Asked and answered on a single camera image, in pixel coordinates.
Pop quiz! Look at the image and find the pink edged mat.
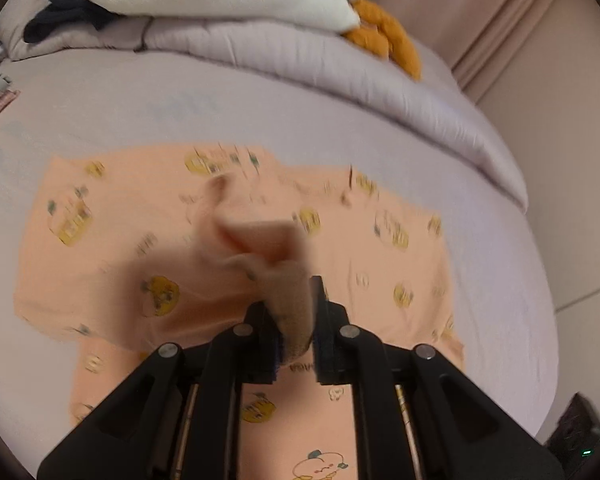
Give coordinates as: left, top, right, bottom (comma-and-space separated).
0, 89, 22, 137

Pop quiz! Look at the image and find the lilac bed sheet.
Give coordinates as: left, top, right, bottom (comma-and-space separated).
0, 46, 562, 467

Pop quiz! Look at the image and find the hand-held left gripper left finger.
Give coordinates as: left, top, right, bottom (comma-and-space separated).
36, 301, 283, 480

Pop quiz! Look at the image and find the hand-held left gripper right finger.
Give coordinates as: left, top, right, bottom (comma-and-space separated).
311, 275, 566, 480

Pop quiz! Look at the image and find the black device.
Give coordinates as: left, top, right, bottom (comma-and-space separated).
545, 392, 600, 477

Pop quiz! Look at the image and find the lilac duvet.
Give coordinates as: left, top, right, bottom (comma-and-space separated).
5, 14, 529, 212

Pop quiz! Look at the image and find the navy blue cloth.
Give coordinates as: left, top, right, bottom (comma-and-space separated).
22, 0, 127, 44

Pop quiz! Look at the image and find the peach printed small garment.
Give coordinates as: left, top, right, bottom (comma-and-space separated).
12, 144, 466, 480

